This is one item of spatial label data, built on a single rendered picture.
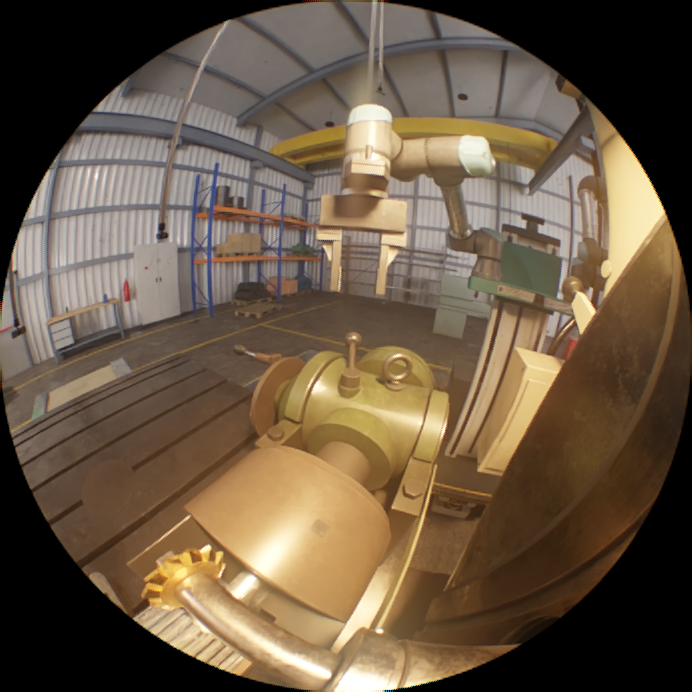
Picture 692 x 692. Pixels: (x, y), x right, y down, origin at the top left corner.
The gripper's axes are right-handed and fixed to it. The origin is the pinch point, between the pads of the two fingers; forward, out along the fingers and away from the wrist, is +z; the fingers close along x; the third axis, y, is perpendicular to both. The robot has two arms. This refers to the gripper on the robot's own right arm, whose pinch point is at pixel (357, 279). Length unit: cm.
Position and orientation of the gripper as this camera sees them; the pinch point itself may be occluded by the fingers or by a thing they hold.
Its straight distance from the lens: 37.5
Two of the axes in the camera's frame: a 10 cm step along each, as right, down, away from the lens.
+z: -0.7, 9.3, 3.6
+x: -10.0, -0.8, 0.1
